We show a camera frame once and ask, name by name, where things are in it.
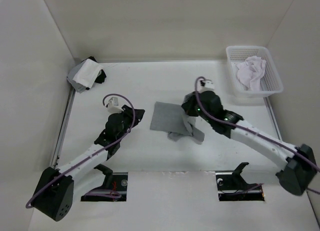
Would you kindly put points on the white plastic basket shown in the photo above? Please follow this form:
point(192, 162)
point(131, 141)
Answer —
point(270, 83)

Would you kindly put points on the white tank top in basket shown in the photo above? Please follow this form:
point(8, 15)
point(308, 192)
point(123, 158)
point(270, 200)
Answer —
point(249, 73)

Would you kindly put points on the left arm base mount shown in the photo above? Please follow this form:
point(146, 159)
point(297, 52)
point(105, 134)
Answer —
point(113, 189)

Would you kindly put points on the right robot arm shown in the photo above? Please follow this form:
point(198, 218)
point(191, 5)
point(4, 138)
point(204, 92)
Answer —
point(297, 164)

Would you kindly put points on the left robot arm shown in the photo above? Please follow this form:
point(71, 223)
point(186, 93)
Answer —
point(55, 191)

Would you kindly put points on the folded white tank top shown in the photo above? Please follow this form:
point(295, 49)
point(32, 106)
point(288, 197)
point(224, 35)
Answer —
point(88, 73)

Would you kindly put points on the grey tank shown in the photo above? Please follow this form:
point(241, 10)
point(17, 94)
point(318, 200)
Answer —
point(172, 119)
point(77, 86)

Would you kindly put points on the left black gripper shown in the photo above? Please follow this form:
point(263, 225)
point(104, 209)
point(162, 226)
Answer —
point(127, 112)

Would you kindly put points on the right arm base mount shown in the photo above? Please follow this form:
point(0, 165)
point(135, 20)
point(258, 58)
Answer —
point(231, 186)

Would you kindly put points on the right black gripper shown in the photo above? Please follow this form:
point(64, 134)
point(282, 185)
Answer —
point(188, 106)

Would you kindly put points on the folded grey tank top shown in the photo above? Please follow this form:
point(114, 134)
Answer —
point(77, 86)

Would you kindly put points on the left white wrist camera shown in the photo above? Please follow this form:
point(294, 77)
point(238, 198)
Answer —
point(113, 106)

